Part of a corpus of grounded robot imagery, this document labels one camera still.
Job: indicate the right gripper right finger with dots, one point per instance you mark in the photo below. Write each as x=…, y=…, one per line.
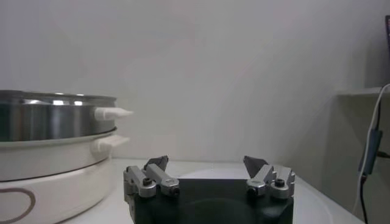
x=265, y=175

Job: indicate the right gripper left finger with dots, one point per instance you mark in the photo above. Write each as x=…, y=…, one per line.
x=152, y=175

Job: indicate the stainless steel steamer basket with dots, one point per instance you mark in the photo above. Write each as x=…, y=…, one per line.
x=55, y=121

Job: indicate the white round plate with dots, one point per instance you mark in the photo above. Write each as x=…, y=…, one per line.
x=213, y=174

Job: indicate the white cabinet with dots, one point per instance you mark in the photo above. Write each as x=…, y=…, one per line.
x=344, y=152

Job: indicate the white electric cooker base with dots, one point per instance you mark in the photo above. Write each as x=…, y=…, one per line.
x=61, y=182

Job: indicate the dark inline adapter box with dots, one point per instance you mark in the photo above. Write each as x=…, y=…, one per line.
x=370, y=152

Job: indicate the dark monitor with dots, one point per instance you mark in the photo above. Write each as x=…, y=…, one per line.
x=387, y=33

